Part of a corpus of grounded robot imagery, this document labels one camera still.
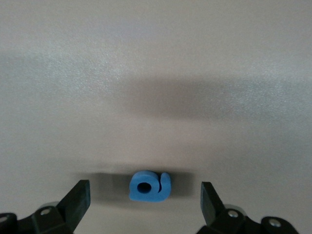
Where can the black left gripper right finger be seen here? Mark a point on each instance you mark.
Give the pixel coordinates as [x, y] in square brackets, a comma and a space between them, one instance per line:
[214, 209]

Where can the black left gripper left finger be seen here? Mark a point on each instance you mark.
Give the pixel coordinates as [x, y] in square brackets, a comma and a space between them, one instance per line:
[73, 202]

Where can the blue lowercase letter A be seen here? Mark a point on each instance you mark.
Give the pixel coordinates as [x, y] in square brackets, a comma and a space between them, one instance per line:
[136, 196]

